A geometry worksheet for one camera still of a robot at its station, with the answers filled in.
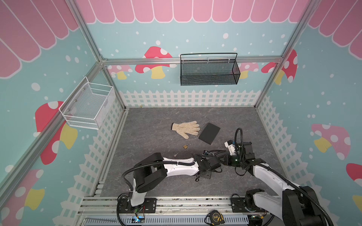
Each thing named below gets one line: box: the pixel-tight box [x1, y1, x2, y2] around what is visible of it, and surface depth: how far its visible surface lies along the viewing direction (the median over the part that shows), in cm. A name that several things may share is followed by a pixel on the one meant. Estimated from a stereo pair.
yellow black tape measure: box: [204, 209, 225, 226], surface depth 70 cm
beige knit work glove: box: [170, 120, 201, 140], surface depth 108 cm
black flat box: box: [198, 122, 221, 146], surface depth 107 cm
